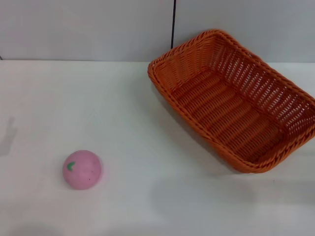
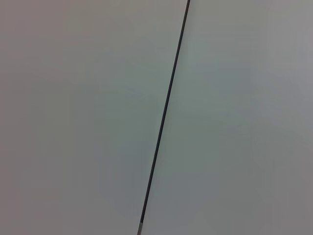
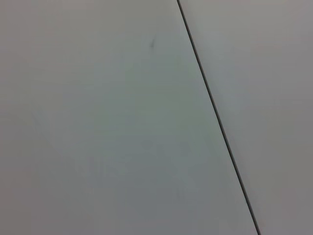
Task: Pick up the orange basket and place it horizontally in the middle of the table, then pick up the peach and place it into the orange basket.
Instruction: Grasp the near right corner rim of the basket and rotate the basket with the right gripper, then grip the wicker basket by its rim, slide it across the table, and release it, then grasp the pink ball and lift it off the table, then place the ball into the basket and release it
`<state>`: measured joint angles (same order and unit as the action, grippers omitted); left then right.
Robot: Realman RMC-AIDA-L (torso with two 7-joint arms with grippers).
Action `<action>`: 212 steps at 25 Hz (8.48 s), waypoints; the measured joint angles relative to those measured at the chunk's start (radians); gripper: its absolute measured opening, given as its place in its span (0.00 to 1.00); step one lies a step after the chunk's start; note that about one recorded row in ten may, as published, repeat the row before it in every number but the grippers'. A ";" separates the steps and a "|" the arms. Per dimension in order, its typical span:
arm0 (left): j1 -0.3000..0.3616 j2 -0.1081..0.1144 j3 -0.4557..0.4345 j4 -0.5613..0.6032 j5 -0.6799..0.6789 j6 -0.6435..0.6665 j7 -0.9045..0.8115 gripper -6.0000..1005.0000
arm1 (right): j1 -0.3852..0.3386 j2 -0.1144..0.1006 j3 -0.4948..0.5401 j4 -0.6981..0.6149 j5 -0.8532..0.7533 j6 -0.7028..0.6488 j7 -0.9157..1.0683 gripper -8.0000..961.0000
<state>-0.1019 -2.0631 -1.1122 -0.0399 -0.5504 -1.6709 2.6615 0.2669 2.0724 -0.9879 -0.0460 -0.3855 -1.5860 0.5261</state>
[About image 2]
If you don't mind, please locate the black wall panel seam strip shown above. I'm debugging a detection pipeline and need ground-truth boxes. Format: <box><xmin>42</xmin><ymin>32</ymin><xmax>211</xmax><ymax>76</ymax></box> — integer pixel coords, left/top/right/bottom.
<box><xmin>137</xmin><ymin>0</ymin><xmax>191</xmax><ymax>235</ymax></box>

